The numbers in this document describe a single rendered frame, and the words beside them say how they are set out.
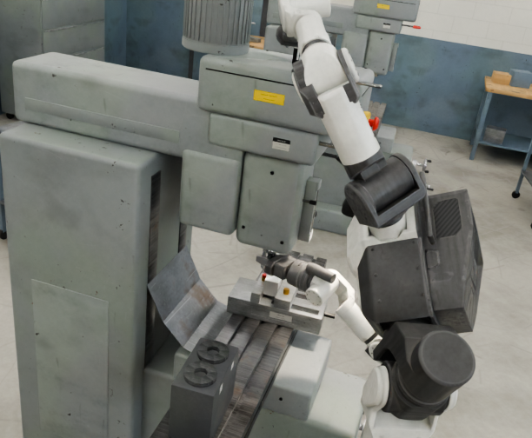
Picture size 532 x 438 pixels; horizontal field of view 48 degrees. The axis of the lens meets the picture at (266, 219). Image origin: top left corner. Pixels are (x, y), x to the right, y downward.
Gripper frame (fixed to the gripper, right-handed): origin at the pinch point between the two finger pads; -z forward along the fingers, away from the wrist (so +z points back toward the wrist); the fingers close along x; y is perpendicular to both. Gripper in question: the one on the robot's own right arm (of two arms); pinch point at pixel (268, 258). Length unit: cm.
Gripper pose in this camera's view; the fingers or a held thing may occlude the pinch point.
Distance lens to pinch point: 203.6
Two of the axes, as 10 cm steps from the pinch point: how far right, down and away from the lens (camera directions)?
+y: -1.1, 9.0, 4.3
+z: 7.7, 3.5, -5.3
